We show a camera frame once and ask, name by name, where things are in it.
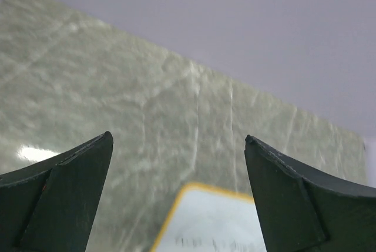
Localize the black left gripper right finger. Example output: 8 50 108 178
244 136 375 252

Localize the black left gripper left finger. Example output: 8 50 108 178
1 132 113 252

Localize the yellow framed whiteboard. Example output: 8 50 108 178
151 182 266 252

